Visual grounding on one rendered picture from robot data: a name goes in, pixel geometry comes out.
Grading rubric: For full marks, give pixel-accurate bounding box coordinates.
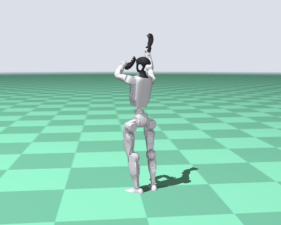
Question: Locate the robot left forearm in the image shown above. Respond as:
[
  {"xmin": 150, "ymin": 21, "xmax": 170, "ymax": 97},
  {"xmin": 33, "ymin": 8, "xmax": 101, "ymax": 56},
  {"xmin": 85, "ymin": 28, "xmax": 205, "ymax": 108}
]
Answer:
[{"xmin": 114, "ymin": 60, "xmax": 128, "ymax": 75}]

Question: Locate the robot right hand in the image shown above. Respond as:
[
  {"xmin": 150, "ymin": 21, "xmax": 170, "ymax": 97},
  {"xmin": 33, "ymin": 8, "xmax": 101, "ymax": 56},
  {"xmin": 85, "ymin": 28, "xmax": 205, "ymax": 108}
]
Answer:
[{"xmin": 146, "ymin": 33, "xmax": 154, "ymax": 52}]

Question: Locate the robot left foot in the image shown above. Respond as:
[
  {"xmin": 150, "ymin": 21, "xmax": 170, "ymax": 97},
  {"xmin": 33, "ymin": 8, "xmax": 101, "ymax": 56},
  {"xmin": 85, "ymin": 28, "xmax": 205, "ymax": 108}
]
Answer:
[{"xmin": 125, "ymin": 187, "xmax": 144, "ymax": 194}]

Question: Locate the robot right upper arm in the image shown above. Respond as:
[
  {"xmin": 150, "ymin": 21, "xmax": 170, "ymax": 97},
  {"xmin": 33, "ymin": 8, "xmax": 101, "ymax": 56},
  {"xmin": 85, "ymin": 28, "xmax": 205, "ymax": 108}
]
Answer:
[{"xmin": 146, "ymin": 64, "xmax": 155, "ymax": 85}]

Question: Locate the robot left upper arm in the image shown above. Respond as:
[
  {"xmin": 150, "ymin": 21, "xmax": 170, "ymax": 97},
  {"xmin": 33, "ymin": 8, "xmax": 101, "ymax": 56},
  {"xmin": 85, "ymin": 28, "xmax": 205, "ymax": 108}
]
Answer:
[{"xmin": 114, "ymin": 72, "xmax": 136, "ymax": 85}]

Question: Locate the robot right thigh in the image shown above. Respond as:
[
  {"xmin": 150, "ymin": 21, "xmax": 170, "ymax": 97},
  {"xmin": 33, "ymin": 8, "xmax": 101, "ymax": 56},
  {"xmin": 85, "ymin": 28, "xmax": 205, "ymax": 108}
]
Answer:
[{"xmin": 144, "ymin": 118, "xmax": 156, "ymax": 160}]

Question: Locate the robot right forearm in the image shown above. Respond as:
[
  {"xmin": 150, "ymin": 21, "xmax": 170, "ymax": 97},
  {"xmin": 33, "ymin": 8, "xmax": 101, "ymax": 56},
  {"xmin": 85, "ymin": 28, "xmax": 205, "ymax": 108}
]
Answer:
[{"xmin": 145, "ymin": 48, "xmax": 154, "ymax": 69}]

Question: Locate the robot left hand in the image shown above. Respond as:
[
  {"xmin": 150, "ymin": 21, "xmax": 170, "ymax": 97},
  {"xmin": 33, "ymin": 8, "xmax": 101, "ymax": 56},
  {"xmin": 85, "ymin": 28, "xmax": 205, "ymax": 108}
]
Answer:
[{"xmin": 125, "ymin": 57, "xmax": 136, "ymax": 69}]

